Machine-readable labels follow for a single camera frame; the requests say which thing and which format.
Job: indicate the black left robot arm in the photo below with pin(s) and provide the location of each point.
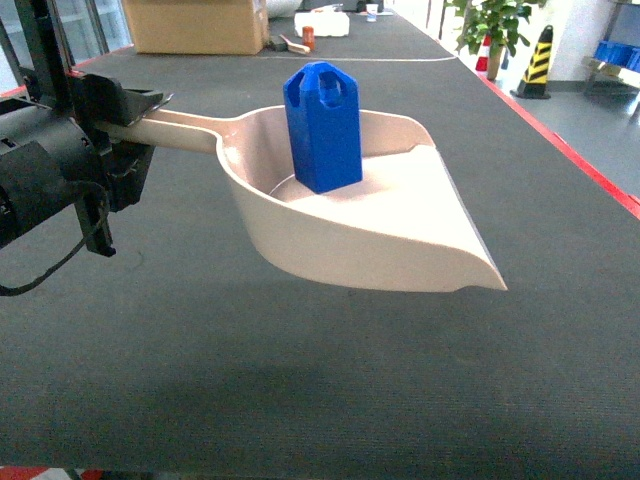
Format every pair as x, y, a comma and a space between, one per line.
54, 152

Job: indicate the green potted plant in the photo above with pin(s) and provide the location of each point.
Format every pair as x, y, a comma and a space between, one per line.
497, 20

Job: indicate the glass door cabinet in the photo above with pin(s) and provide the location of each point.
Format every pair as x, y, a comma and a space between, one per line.
92, 29

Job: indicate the yellow black traffic cone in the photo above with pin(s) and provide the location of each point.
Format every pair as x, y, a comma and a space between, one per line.
533, 84

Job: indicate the red white traffic cone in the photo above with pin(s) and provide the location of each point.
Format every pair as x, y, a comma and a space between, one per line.
482, 63

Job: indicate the wooden handled brush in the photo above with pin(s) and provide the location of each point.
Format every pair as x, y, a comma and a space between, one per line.
281, 43

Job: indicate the orange can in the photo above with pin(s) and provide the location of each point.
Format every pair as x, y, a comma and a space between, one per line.
308, 37

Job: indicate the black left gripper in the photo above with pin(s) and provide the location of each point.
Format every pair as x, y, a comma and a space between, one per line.
122, 166

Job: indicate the blue plastic part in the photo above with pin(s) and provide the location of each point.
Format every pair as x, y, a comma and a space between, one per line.
323, 118

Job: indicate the white paper cup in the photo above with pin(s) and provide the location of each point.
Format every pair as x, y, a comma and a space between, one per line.
371, 12

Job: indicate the white foam block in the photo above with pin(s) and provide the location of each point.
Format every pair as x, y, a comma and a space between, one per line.
324, 24

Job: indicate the beige plastic scoop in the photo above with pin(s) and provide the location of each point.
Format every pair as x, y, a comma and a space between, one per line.
403, 227

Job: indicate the large open cardboard box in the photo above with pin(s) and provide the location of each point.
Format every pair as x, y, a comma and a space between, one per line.
198, 27

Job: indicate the steel shelf rack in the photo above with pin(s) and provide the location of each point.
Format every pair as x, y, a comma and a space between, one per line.
614, 64

